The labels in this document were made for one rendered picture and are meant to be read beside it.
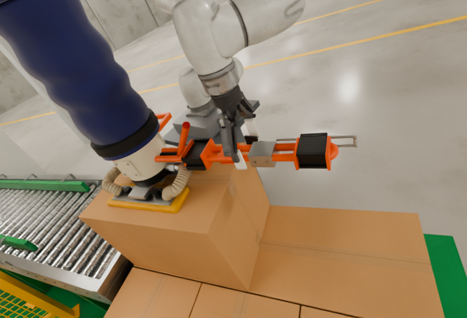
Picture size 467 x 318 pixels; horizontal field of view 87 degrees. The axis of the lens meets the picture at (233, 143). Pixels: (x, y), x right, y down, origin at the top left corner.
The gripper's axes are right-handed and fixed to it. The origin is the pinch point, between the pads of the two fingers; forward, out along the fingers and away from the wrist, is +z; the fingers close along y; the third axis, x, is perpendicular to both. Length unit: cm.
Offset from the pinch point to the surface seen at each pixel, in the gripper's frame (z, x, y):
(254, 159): -0.2, 3.4, 4.5
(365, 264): 53, 29, 3
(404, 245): 53, 42, -6
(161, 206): 11.2, -30.6, 14.8
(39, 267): 48, -126, 36
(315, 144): -2.3, 19.5, 1.4
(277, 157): -0.4, 9.9, 4.3
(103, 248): 53, -98, 18
